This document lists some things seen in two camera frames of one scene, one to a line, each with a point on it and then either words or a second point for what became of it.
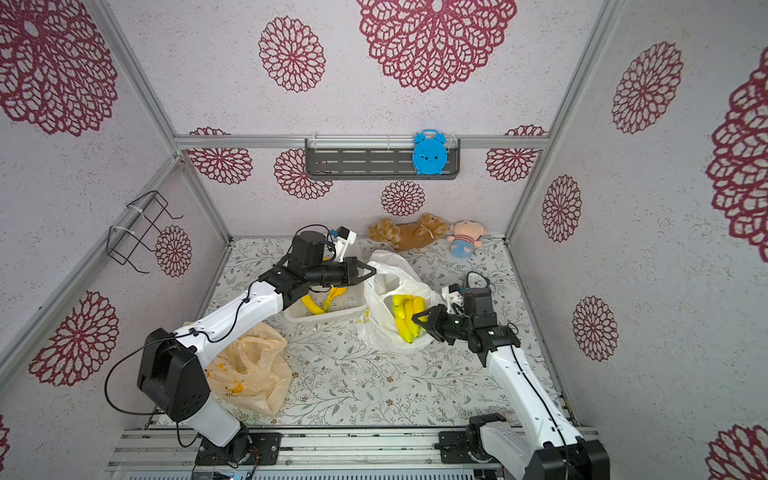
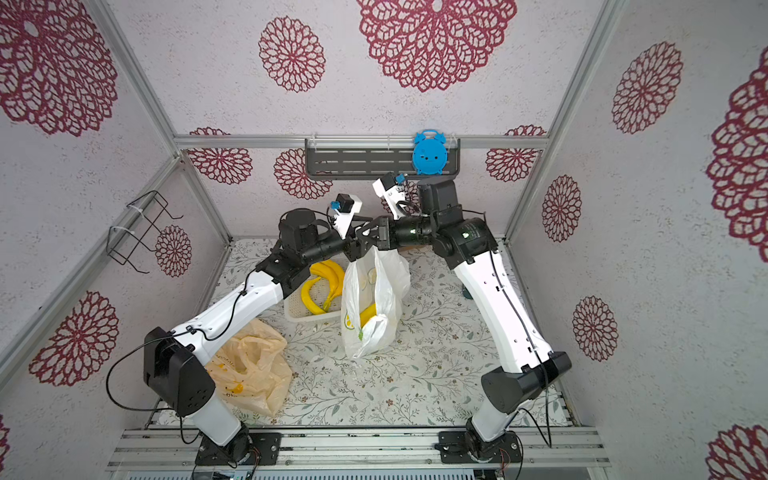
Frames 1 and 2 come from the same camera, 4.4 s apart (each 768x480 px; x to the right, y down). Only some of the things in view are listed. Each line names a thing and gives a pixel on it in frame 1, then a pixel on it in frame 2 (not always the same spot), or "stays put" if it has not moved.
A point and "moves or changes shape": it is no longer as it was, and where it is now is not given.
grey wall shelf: (372, 159) stays put
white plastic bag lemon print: (391, 276) moves or changes shape
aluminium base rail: (303, 449) stays put
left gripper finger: (353, 272) to (356, 249)
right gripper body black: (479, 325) to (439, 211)
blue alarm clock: (430, 152) stays put
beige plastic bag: (254, 371) stays put
